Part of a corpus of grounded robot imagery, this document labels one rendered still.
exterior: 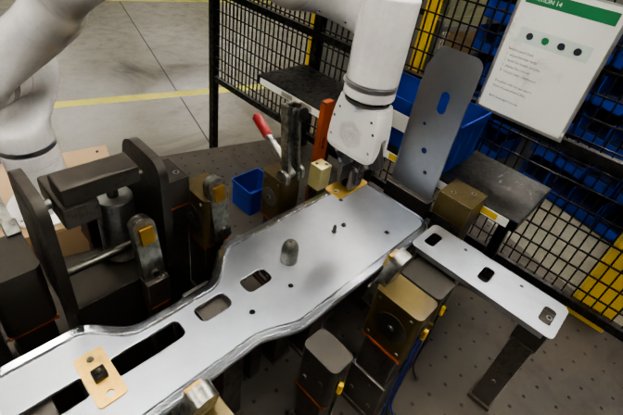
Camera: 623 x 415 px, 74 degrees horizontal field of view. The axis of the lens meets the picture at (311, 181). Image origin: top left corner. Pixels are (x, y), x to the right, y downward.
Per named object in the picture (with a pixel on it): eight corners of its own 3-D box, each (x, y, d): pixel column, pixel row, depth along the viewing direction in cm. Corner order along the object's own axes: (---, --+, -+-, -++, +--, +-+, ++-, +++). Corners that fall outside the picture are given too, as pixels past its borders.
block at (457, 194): (421, 314, 108) (472, 208, 87) (396, 295, 112) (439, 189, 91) (437, 298, 113) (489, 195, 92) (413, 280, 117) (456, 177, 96)
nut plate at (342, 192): (339, 199, 74) (340, 194, 73) (324, 189, 76) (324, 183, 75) (368, 183, 79) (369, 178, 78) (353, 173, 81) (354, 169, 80)
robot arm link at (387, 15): (349, 63, 70) (342, 82, 62) (367, -22, 62) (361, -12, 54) (400, 73, 69) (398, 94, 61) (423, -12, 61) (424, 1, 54)
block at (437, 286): (409, 392, 91) (452, 312, 74) (367, 353, 97) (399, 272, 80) (426, 370, 95) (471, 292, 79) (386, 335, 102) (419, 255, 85)
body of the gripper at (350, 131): (330, 83, 67) (320, 144, 73) (380, 109, 61) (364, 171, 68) (360, 76, 71) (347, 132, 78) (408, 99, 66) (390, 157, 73)
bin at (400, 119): (443, 174, 102) (462, 128, 95) (351, 121, 118) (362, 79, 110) (475, 155, 112) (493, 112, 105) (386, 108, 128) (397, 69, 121)
